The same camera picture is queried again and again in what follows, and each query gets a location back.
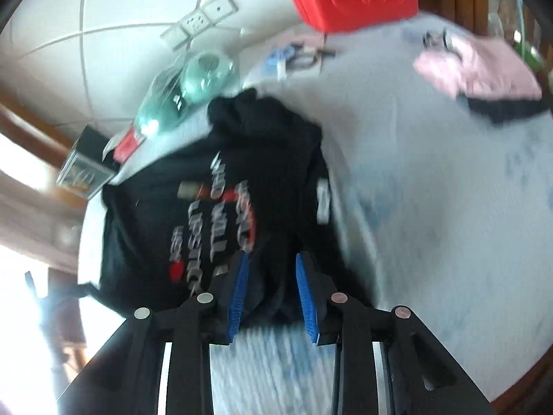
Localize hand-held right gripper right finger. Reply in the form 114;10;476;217
295;251;502;415

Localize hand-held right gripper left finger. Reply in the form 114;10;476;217
56;253;251;415

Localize black printed t-shirt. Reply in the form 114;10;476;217
99;87;376;325

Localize white blue-print tablecloth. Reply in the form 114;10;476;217
78;13;553;415

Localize red tissue packet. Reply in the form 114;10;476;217
104;125;148;166

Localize dark clear-sided box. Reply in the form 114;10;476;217
56;125;118;200

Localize green items in plastic bag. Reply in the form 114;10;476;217
134;49;239;136

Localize dark cloth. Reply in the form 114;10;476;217
458;93;553;125

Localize pink cloth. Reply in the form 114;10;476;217
412;37;543;100

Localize white wall switch panel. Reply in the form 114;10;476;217
161;25;191;50

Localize white five-hole wall socket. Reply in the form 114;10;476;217
178;9;217;38

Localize white single-hole wall socket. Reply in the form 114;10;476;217
202;0;239;23

